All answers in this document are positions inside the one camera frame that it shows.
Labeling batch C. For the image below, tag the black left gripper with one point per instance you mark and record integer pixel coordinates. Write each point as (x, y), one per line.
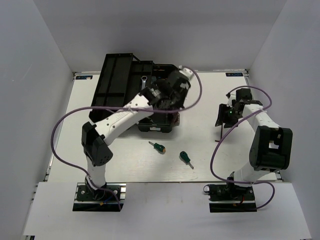
(179, 103)

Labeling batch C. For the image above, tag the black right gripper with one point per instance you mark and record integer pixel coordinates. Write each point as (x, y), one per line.
(222, 118)

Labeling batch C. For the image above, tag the large silver ratchet wrench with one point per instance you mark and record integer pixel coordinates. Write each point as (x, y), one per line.
(143, 79)

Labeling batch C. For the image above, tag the green screwdriver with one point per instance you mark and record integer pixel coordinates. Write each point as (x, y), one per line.
(160, 148)
(185, 158)

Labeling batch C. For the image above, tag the black plastic toolbox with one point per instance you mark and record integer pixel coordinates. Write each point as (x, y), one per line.
(120, 81)

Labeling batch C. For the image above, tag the brown hex key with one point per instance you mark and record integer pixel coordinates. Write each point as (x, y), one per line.
(176, 120)
(220, 134)

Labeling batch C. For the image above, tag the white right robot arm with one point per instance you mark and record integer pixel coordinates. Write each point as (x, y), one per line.
(270, 150)

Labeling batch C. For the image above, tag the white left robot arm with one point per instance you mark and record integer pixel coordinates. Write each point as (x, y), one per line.
(96, 138)

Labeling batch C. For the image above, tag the blue label sticker right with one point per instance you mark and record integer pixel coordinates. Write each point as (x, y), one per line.
(234, 74)

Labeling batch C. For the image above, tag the blue label sticker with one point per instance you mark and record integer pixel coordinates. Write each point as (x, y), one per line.
(84, 77)
(234, 74)

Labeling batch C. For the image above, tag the blue label sticker left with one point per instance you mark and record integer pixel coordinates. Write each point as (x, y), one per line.
(84, 77)

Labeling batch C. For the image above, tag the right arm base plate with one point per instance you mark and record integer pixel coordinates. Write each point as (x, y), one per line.
(230, 198)

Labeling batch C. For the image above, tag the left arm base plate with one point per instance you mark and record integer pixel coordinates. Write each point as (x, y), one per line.
(98, 200)

